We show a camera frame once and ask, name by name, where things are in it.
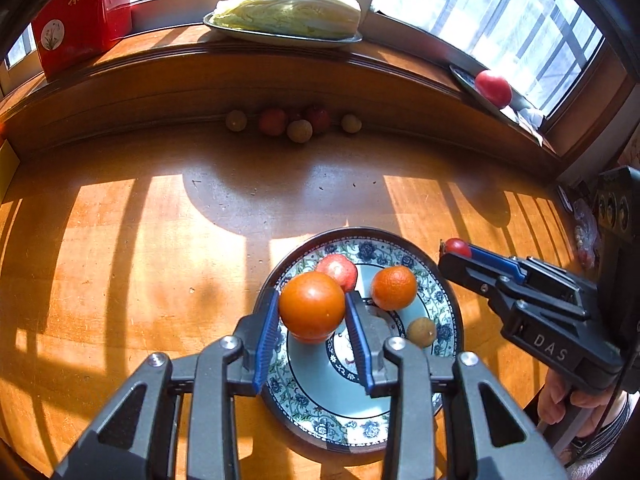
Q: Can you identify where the orange mandarin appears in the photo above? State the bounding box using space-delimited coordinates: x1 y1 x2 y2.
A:
278 271 347 343
371 266 418 312

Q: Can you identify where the oval patterned plate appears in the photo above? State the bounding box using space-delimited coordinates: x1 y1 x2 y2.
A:
202 10 364 50

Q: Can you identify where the person's right hand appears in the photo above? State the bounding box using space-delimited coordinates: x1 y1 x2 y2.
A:
536 367 630 427

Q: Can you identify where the napa cabbage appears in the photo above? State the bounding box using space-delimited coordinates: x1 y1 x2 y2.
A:
209 0 362 41

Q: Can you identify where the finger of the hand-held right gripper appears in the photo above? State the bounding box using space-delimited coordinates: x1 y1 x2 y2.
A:
467 244 598 301
438 251 591 322

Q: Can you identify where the white crumpled tissue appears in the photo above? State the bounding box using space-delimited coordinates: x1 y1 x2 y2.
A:
515 107 546 143

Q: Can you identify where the red lychee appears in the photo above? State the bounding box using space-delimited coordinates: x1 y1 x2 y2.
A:
305 103 332 134
258 107 288 137

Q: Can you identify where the small patterned plate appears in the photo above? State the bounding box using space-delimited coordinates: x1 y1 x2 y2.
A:
449 63 546 146

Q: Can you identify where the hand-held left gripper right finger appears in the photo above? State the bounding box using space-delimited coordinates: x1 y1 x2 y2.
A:
345 290 568 480

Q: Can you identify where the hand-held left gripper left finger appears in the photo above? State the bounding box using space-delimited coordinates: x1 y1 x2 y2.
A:
52 287 282 480

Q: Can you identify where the wooden windowsill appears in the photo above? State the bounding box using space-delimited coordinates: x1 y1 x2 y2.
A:
0 22 576 186

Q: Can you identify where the large red tomato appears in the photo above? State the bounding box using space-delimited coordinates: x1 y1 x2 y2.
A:
474 70 513 108

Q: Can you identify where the red tea box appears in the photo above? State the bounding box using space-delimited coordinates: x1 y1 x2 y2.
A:
32 0 133 81

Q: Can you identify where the red apple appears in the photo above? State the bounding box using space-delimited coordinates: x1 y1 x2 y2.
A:
315 254 359 293

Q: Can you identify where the thin black cable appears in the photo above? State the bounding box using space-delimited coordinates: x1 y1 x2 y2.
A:
570 370 628 466

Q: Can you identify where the brown kiwi fruit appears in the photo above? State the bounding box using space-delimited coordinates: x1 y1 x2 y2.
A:
406 317 438 349

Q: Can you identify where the clear plastic bag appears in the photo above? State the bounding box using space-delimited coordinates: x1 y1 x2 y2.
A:
572 199 601 267

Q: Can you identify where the person's right forearm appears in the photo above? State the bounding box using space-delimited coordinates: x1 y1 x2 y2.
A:
560 392 640 468

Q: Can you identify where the blue floral round plate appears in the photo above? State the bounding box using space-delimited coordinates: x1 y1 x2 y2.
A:
257 227 465 453

